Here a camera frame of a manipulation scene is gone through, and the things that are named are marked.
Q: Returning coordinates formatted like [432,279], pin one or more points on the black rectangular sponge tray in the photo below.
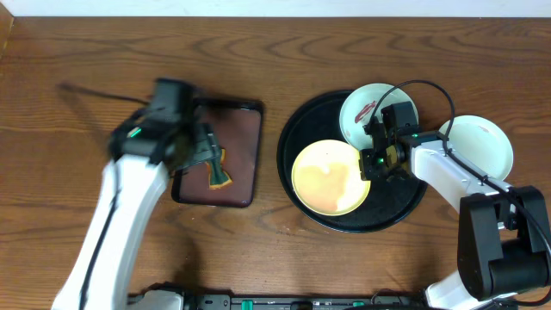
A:
[237,124]

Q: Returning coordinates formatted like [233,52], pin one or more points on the round black serving tray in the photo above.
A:
[387,203]

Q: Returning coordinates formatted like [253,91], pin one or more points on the light green plate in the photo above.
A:
[484,144]
[360,126]

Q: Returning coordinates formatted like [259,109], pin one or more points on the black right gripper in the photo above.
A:
[368,171]

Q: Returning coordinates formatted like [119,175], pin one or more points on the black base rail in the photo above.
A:
[280,301]

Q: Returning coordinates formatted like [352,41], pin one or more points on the green yellow sponge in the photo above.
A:
[217,177]

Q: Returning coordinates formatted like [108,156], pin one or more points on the yellow plate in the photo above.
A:
[326,178]

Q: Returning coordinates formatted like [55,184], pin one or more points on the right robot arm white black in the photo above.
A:
[504,234]

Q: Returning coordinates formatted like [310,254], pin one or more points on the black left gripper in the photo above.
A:
[206,148]

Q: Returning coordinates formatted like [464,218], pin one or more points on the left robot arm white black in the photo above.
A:
[132,182]

